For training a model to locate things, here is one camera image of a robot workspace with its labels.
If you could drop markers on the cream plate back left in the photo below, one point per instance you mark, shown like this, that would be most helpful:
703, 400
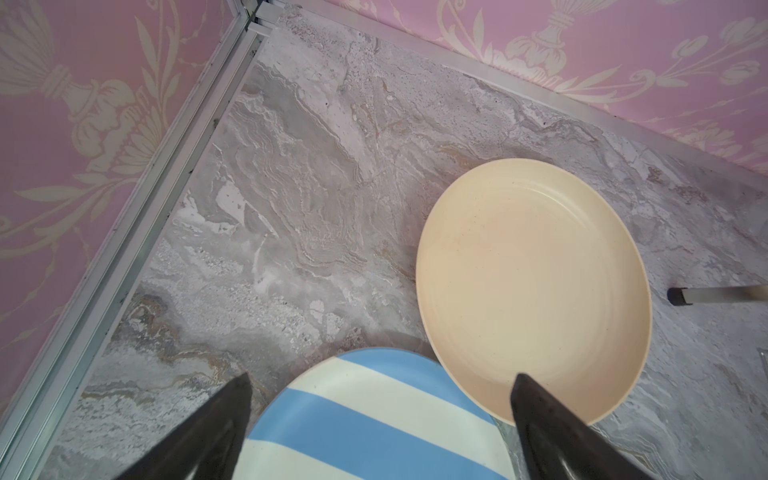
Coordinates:
523, 268

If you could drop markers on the left aluminium corner post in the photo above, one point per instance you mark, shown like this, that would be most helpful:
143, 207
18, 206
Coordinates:
28, 435

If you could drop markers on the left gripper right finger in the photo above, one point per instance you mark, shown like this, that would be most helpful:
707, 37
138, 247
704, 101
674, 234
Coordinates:
556, 444

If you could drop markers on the blue striped plate rear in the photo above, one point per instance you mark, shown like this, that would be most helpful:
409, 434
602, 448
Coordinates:
375, 413

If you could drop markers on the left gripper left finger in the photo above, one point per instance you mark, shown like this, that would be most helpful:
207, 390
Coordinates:
207, 444

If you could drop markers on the chrome wire dish rack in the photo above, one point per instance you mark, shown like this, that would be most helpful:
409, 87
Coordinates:
678, 296

